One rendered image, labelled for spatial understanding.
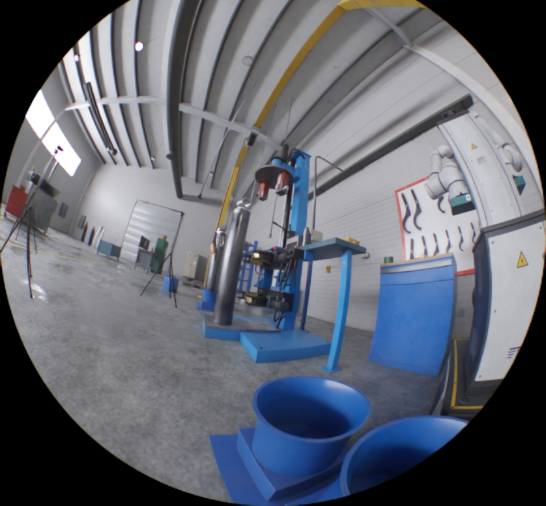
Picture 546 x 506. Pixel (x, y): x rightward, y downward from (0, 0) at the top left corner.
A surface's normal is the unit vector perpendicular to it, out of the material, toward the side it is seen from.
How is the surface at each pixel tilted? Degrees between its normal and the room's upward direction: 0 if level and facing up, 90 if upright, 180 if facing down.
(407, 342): 90
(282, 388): 62
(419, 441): 90
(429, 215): 90
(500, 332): 90
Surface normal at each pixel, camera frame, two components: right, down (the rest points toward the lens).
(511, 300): -0.84, -0.28
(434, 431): -0.64, -0.69
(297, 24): -0.25, 0.91
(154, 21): -0.04, 0.97
